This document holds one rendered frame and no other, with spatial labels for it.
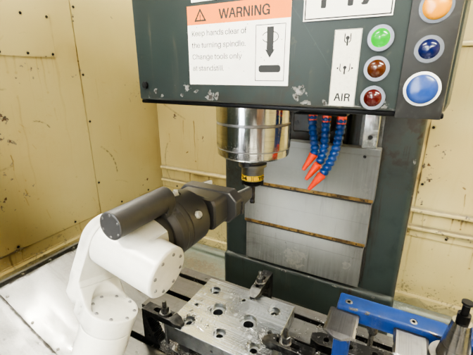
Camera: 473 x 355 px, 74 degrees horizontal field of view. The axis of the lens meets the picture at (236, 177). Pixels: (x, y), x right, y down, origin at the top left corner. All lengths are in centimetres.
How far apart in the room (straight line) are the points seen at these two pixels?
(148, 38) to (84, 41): 110
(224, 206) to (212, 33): 26
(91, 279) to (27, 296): 108
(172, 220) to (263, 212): 84
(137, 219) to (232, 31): 28
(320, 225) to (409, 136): 41
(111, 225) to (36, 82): 117
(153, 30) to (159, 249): 33
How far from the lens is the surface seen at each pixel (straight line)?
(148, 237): 40
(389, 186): 114
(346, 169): 109
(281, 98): 43
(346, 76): 41
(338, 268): 126
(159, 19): 54
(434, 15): 40
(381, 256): 124
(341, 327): 64
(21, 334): 145
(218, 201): 50
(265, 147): 61
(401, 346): 64
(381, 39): 40
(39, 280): 158
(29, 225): 155
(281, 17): 44
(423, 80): 40
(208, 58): 48
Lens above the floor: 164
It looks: 18 degrees down
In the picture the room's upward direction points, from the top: straight up
